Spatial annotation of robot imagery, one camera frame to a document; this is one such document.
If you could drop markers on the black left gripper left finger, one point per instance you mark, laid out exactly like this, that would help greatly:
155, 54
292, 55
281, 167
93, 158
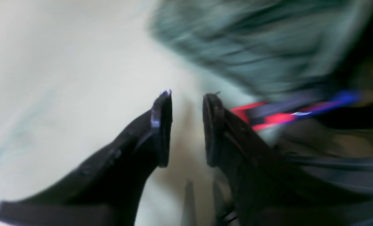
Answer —
105, 189

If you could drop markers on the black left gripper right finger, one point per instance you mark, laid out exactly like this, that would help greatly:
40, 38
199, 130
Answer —
270, 189

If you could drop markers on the green T-shirt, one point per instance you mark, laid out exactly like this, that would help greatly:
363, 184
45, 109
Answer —
269, 47

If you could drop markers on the blue orange clamp on cloth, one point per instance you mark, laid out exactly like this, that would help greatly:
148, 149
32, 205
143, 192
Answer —
263, 115

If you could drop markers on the light green table cloth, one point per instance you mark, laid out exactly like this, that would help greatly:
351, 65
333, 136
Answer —
74, 73

